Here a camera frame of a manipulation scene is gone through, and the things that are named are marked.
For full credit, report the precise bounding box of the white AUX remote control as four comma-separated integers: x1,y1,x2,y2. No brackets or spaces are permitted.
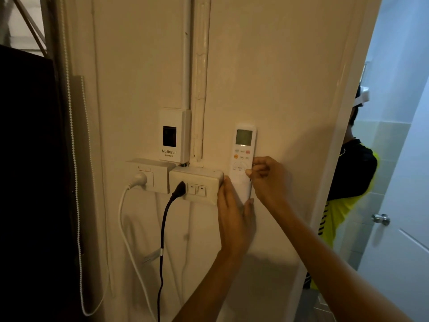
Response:
229,123,258,180

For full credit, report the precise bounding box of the white switch and socket box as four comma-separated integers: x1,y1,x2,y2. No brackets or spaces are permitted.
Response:
168,165,224,206

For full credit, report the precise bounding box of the person's left forearm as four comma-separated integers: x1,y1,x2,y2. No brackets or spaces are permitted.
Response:
172,250,250,322

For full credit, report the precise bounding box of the white door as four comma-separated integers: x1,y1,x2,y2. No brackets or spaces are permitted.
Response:
357,76,429,322

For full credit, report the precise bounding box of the silver refrigerator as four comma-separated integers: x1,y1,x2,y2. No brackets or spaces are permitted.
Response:
0,45,73,322

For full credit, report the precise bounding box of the white circuit breaker box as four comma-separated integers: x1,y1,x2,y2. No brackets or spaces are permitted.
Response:
158,108,192,165

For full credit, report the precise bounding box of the white power cable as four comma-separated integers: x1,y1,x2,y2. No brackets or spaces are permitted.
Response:
118,172,158,322

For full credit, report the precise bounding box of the person's right forearm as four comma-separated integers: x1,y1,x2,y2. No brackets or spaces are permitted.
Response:
268,201,413,322

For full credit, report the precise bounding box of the silver door knob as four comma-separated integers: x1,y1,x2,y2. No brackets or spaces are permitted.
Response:
371,213,391,227

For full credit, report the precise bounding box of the person's right hand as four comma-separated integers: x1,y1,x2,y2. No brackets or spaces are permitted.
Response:
245,156,292,217

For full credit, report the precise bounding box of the white wall socket box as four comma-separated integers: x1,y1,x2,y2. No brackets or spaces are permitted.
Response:
126,158,177,195

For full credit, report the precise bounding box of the person's left hand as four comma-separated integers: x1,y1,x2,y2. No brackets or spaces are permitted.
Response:
217,175,257,257

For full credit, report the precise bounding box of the black power cable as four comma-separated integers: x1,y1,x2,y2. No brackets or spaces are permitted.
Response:
156,181,187,322

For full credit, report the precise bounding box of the painted cable trunking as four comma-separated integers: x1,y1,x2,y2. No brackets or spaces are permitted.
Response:
190,0,212,161

